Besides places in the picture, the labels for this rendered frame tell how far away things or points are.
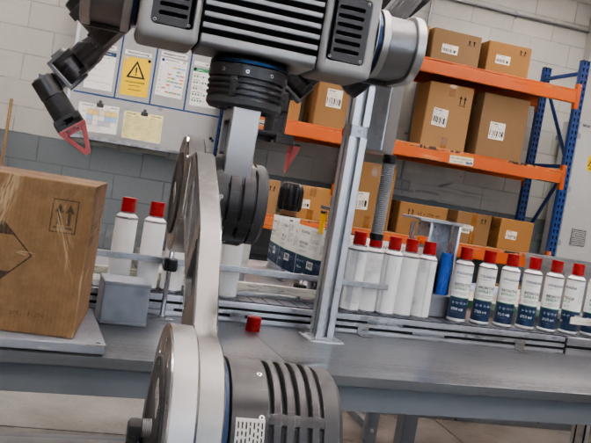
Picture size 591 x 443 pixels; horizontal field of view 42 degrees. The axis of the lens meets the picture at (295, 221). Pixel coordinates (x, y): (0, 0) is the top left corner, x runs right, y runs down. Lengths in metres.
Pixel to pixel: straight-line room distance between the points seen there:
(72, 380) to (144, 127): 4.86
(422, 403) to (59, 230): 0.81
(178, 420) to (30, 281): 0.66
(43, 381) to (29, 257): 0.22
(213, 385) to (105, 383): 0.64
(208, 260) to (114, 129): 5.26
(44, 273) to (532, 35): 6.39
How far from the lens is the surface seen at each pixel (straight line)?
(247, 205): 1.28
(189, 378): 0.82
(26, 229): 1.40
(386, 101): 1.81
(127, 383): 1.46
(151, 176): 6.35
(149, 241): 1.81
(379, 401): 1.62
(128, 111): 6.22
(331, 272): 1.80
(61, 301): 1.41
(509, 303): 2.22
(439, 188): 6.97
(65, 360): 1.40
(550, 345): 2.29
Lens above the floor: 1.19
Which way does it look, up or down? 3 degrees down
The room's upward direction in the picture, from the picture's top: 9 degrees clockwise
